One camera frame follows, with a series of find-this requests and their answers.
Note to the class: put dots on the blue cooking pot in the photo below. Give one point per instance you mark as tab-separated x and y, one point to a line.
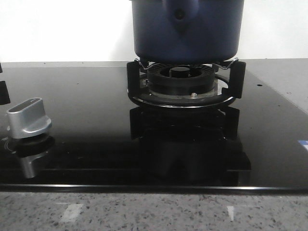
186	31

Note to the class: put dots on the right black burner pot support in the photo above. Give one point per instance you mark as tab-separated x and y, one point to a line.
228	86

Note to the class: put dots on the black burner pot support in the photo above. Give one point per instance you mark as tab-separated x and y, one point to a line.
4	95
228	86

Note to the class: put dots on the left black burner pot support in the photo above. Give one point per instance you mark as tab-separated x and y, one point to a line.
4	95

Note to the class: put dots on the right black gas burner head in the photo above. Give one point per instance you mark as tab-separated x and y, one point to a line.
173	79

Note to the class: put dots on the black glass gas cooktop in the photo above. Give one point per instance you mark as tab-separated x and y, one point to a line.
100	141

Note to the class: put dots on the white counter tape marker right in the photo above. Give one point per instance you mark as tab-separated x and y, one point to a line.
241	213

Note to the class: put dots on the white counter tape marker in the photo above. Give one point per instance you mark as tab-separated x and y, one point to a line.
241	213
71	213

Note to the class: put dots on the white counter tape marker left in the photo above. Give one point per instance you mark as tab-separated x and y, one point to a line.
71	213

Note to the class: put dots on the silver right stove knob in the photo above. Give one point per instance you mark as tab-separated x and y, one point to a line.
28	119

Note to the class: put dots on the blue white cooktop sticker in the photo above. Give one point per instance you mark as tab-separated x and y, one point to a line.
304	143

